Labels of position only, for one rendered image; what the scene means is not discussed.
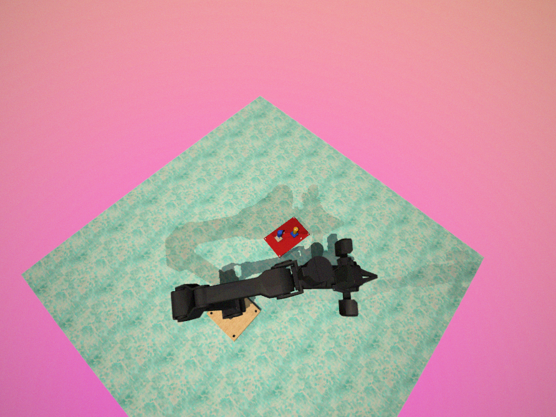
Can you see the red circuit board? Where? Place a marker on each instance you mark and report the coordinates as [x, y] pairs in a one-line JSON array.
[[286, 236]]

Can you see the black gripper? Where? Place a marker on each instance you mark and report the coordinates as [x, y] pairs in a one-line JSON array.
[[347, 307]]

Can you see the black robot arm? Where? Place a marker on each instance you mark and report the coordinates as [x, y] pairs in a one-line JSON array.
[[189, 301]]

